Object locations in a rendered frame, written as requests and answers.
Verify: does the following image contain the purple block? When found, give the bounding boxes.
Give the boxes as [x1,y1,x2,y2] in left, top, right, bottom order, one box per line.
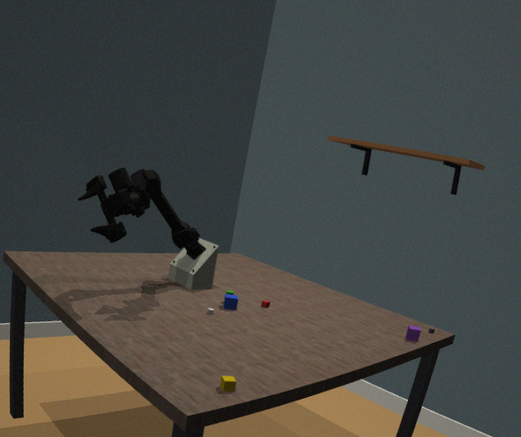
[406,325,421,342]

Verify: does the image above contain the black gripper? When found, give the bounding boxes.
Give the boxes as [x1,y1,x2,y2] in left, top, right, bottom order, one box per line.
[77,176,127,243]

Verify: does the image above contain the blue block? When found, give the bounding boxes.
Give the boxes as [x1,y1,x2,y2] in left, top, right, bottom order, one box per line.
[224,294,238,310]

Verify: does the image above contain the small yellow block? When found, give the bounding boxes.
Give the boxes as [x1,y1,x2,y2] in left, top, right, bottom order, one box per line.
[220,376,236,391]

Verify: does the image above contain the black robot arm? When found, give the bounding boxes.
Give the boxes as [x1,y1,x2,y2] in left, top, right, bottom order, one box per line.
[108,168,205,259]

